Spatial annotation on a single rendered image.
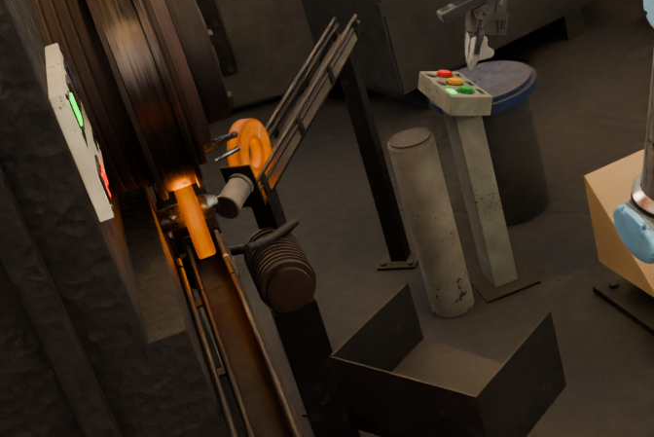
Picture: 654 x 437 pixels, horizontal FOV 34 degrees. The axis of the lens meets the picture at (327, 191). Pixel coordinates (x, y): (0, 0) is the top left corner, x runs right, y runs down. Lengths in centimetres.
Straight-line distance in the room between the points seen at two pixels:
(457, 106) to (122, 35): 121
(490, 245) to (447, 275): 16
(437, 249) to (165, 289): 131
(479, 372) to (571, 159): 196
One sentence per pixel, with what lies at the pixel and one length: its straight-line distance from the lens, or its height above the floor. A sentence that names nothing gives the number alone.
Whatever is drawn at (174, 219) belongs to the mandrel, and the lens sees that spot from 192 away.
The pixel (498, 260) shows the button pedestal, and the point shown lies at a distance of 293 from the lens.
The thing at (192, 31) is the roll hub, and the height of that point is 117.
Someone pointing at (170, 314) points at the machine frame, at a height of 87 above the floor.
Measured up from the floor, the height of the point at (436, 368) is 60.
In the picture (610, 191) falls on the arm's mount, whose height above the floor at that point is 33.
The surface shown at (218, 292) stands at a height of 66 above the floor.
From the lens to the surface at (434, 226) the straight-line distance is 276.
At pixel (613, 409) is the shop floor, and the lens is 252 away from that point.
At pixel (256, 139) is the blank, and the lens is 240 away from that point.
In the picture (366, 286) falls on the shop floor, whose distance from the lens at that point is 314.
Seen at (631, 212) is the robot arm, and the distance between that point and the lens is 239.
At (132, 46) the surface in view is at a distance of 161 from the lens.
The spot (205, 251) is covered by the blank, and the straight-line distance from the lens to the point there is 190.
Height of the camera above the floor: 161
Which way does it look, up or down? 25 degrees down
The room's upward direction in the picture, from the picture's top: 17 degrees counter-clockwise
